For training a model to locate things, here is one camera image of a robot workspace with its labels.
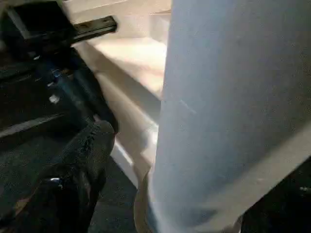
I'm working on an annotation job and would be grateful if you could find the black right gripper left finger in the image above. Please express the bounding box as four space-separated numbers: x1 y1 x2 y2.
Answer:
0 120 117 233

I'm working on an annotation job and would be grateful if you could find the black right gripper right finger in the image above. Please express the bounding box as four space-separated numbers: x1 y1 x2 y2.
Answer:
240 158 311 233

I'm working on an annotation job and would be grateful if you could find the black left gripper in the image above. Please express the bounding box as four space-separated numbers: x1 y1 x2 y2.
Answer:
0 0 120 133

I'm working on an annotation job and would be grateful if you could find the white plastic table top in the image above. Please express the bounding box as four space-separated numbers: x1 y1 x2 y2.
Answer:
59 0 173 191

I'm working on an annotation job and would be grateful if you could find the white plastic table leg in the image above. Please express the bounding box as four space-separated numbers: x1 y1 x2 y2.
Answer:
145 0 311 233

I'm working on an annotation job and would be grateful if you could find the black plastic mat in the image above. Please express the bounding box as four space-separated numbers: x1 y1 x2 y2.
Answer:
0 49 141 233

